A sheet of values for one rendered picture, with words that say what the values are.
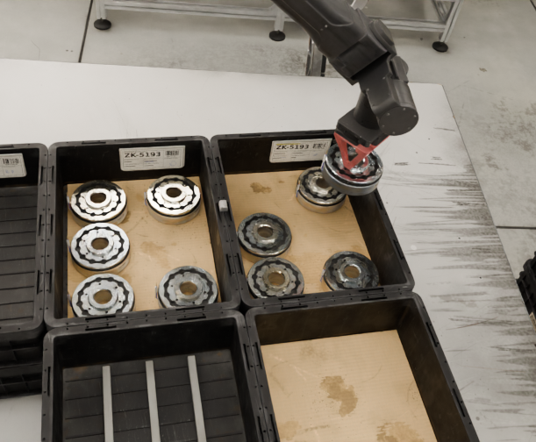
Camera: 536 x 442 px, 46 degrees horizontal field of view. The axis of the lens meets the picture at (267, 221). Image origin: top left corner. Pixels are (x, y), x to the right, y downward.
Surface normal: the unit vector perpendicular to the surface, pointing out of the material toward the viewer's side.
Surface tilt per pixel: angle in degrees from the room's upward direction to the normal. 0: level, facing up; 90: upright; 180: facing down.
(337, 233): 0
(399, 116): 91
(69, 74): 0
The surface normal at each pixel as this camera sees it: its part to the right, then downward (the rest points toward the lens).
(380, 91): -0.66, -0.36
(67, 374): 0.12, -0.64
